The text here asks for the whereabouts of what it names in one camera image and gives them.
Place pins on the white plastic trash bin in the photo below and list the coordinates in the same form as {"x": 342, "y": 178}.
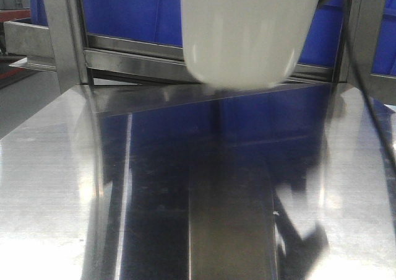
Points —
{"x": 244, "y": 44}

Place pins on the blue bin upper right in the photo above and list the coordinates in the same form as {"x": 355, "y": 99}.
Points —
{"x": 159, "y": 21}

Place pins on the blue bin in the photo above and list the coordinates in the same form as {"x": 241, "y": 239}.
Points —
{"x": 159, "y": 21}
{"x": 384, "y": 58}

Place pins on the blue bin upper left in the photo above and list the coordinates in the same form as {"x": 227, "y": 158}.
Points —
{"x": 384, "y": 58}

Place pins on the stainless steel shelf frame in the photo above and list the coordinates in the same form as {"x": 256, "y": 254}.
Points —
{"x": 63, "y": 46}

